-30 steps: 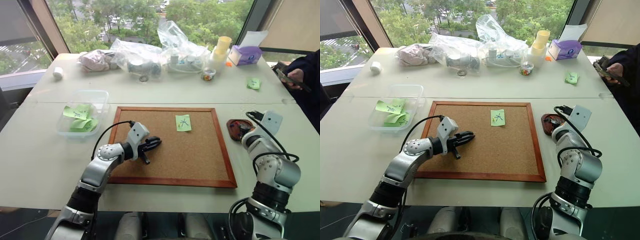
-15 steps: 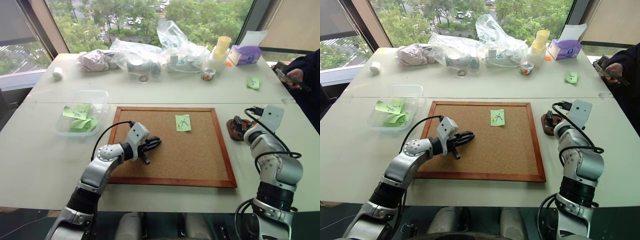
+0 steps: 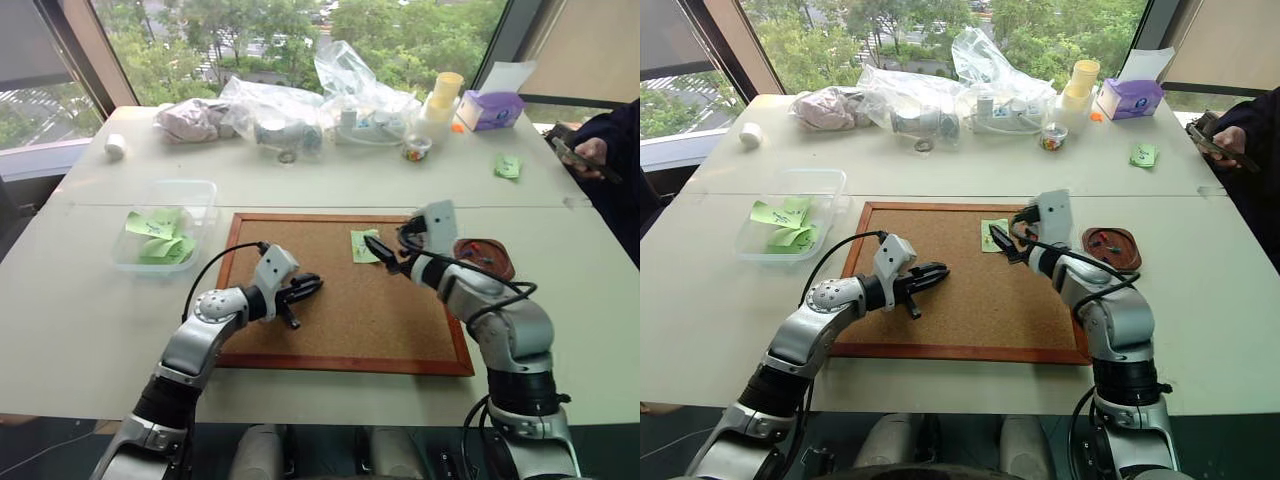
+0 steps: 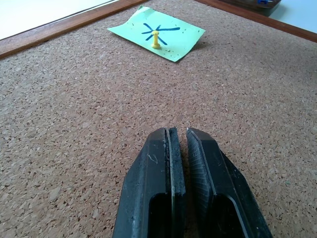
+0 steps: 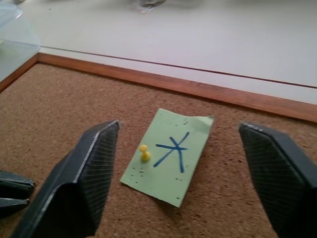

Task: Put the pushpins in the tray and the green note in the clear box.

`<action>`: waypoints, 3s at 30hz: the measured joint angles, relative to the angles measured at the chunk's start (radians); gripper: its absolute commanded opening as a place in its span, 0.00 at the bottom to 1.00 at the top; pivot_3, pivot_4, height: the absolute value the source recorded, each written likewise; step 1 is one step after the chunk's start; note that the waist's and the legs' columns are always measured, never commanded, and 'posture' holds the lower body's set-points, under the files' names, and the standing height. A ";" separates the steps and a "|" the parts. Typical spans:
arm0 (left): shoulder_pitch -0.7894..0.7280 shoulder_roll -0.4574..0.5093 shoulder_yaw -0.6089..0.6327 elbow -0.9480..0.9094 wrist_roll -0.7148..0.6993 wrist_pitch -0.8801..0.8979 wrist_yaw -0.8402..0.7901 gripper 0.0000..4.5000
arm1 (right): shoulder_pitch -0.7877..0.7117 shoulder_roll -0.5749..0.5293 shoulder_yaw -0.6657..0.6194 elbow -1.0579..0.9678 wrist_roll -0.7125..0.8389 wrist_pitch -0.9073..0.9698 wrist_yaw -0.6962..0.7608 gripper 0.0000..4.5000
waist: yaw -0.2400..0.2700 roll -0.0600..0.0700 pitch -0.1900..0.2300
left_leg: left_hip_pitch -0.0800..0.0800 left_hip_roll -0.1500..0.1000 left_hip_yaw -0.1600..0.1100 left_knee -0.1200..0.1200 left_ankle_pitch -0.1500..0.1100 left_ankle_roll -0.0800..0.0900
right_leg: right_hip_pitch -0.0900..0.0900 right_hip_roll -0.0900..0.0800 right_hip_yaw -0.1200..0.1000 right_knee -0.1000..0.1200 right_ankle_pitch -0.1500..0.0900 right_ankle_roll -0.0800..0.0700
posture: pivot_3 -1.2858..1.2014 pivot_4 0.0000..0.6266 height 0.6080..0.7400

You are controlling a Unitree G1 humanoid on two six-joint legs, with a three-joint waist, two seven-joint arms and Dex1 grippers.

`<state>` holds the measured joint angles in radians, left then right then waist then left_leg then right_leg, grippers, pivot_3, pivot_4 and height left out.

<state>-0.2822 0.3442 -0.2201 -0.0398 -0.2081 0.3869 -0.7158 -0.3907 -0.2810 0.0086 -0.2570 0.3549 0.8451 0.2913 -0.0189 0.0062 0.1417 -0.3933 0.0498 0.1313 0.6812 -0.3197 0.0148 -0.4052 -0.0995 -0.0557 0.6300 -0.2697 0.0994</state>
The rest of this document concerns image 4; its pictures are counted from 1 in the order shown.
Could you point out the cork board with wooden frame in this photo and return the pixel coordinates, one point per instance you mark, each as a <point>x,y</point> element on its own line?
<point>74,104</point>

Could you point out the yellow pushpin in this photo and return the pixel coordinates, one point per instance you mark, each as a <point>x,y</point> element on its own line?
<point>155,41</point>

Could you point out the dark wooden tray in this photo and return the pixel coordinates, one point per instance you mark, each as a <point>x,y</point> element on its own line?
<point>260,6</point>

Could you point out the green note with blue star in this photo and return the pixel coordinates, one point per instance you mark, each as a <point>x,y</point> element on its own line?
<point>171,37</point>

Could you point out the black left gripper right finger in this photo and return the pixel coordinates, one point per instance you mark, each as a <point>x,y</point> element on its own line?
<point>218,188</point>

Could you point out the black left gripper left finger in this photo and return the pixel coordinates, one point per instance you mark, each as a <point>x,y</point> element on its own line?
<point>143,188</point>

